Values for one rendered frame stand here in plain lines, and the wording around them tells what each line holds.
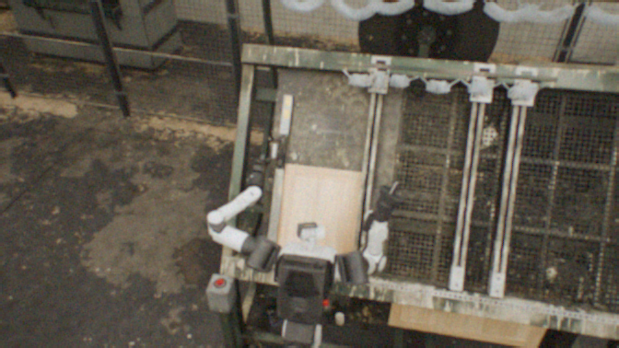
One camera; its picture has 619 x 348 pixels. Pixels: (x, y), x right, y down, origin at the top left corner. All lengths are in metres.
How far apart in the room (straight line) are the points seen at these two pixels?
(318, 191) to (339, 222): 0.21
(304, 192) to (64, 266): 2.30
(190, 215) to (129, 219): 0.52
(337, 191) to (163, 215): 2.18
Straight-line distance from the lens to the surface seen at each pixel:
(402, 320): 3.38
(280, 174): 2.79
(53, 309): 4.19
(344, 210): 2.78
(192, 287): 3.98
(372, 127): 2.75
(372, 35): 3.11
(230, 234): 2.38
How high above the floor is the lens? 3.07
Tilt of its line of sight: 40 degrees down
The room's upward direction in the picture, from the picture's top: straight up
